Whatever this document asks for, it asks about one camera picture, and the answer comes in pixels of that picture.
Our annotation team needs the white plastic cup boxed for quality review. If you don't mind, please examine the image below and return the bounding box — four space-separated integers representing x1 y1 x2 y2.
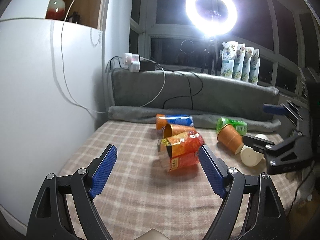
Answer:
240 146 264 167

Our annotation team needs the orange paper cup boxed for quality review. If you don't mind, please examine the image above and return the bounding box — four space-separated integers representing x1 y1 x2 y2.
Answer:
217 124 244 154

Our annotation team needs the orange tube cup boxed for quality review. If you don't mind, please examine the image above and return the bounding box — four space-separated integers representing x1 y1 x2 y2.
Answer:
163 124 196 138

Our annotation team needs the green can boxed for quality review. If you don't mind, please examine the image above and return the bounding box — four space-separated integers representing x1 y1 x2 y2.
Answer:
216 117 248 136

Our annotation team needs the white refill pouch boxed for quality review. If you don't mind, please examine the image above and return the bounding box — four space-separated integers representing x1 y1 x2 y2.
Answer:
249 49 260 85
221 41 238 79
232 43 246 80
241 47 254 82

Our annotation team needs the orange snack bag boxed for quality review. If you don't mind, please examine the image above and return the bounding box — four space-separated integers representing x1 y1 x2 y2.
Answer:
158 131 205 172

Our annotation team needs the grey sofa back cushion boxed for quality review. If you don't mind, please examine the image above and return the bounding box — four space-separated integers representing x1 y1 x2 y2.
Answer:
111 68 280 121

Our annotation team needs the plaid pink table mat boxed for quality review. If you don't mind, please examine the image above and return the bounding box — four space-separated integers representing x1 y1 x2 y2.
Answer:
57 119 304 240

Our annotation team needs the black tripod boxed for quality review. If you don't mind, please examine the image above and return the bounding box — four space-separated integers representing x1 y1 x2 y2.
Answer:
200 37 219 76

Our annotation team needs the blue orange snack can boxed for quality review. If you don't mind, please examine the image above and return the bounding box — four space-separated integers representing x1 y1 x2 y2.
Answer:
156 114 194 131

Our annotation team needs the black power adapter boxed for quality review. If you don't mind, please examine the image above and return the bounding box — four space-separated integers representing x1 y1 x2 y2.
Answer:
139 60 156 72

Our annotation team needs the white power strip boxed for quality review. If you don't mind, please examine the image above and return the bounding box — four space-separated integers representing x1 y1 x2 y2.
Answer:
123 53 140 73

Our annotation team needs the small dark jar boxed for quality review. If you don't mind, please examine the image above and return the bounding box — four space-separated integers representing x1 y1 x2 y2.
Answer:
66 11 80 24

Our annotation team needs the red white vase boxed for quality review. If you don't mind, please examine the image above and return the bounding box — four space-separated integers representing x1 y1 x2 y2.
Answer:
46 0 66 20

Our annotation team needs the white cable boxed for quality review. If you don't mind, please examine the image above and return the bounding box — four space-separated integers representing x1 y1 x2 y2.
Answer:
60 0 167 114

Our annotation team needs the black cable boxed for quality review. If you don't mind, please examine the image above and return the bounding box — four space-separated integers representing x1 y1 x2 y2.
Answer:
154 63 204 110

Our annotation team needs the ring light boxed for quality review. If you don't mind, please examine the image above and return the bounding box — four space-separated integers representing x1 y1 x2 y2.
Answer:
185 0 238 38

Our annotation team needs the white bead chain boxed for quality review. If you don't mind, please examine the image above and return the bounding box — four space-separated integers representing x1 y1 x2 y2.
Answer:
89 0 104 48

